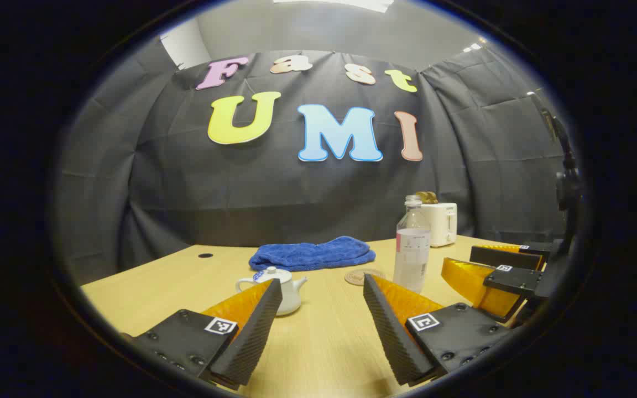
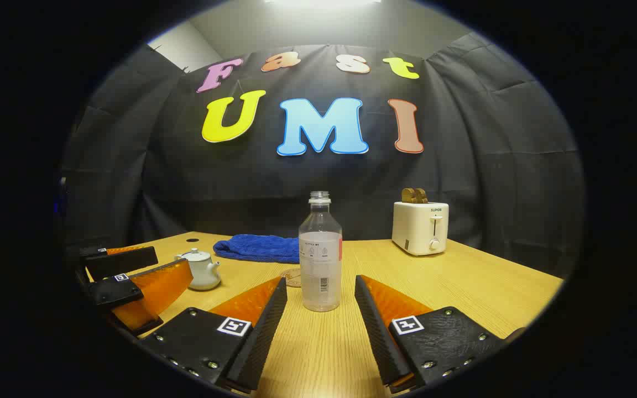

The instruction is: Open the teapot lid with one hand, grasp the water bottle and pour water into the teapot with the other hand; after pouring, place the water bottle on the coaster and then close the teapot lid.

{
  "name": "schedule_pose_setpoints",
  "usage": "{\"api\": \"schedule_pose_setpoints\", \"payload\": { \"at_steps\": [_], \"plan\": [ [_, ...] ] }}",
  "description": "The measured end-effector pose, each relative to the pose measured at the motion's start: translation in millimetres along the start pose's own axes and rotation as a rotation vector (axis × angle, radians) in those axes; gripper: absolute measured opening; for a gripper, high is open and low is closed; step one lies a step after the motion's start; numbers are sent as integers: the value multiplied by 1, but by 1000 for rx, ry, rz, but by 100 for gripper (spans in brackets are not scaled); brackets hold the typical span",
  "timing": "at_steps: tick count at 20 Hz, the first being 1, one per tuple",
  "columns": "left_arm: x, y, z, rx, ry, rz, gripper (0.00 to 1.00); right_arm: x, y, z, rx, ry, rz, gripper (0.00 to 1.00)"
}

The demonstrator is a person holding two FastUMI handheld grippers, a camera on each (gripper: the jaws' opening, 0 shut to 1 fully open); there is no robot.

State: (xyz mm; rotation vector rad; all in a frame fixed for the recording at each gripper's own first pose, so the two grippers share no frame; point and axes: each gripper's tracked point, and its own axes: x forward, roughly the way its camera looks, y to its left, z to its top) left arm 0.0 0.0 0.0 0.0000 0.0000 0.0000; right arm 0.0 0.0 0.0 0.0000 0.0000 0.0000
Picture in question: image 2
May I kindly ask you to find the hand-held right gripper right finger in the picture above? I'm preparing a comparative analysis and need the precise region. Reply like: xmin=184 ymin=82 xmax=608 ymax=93
xmin=354 ymin=275 xmax=507 ymax=394

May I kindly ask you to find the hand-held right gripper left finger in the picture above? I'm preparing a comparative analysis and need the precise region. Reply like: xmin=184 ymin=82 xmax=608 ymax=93
xmin=140 ymin=276 xmax=288 ymax=394

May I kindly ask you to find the white teacup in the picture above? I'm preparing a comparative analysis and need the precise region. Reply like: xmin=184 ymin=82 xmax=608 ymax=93
xmin=175 ymin=254 xmax=222 ymax=291

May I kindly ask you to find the clear plastic water bottle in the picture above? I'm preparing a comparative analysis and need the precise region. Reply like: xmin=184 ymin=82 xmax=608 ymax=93
xmin=299 ymin=191 xmax=343 ymax=312

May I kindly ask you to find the blue towel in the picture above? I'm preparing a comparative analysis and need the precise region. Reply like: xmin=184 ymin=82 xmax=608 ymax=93
xmin=213 ymin=234 xmax=301 ymax=264

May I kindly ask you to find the white toaster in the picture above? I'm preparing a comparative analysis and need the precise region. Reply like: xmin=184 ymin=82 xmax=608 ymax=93
xmin=391 ymin=201 xmax=450 ymax=256

